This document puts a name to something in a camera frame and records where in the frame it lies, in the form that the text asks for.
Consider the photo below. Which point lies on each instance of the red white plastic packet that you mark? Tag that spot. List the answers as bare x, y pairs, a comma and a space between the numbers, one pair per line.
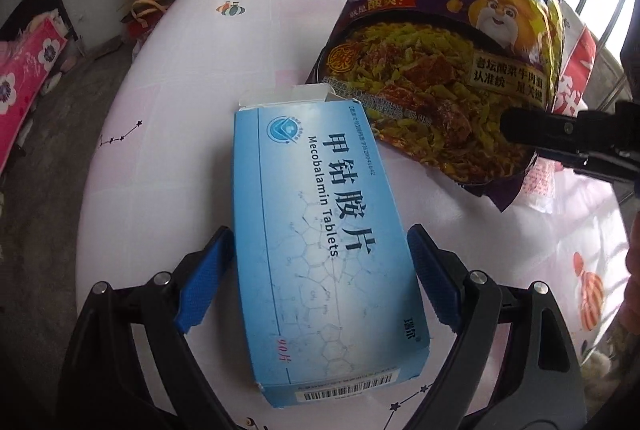
575, 74

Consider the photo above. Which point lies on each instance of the person's right forearm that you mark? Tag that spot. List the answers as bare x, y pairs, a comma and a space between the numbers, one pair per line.
634, 290

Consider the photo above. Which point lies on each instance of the purple instant noodle packet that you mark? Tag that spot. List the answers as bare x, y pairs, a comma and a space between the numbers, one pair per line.
425, 39

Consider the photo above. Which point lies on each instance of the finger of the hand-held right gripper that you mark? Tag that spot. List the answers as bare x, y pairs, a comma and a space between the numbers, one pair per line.
535, 125
570, 159

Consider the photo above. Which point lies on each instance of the black metal frame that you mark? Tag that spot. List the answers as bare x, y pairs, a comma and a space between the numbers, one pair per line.
62, 4

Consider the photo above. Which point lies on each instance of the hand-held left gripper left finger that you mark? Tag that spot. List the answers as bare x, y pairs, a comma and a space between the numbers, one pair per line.
205, 280

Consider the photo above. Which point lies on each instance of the blue medicine box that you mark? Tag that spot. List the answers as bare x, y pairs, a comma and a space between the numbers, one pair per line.
320, 235

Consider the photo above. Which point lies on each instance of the pink floral cloth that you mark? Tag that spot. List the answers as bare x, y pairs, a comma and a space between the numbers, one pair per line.
25, 69

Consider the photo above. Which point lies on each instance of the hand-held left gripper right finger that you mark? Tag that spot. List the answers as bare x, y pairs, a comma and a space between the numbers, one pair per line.
435, 280

